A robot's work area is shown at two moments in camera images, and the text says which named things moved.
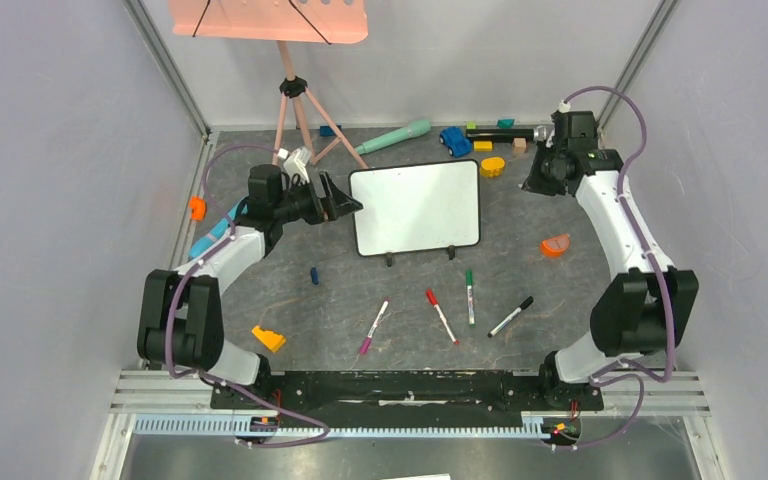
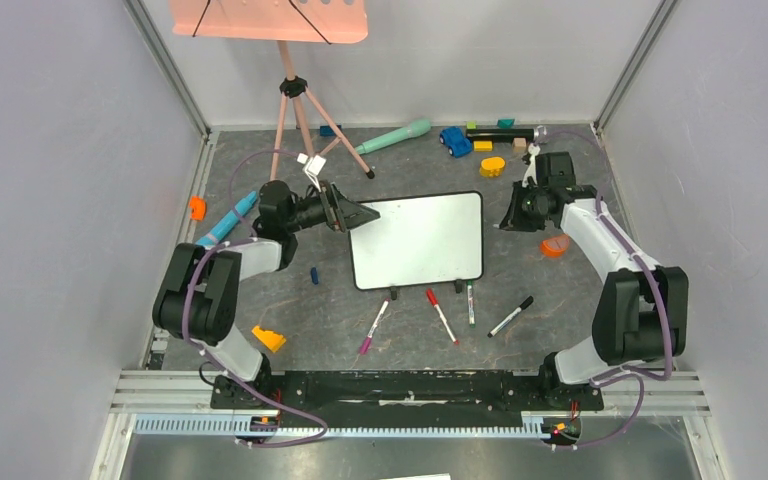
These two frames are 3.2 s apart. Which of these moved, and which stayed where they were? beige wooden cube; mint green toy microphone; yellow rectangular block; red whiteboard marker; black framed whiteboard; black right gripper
Moved: black right gripper; black framed whiteboard
Stayed: mint green toy microphone; red whiteboard marker; beige wooden cube; yellow rectangular block
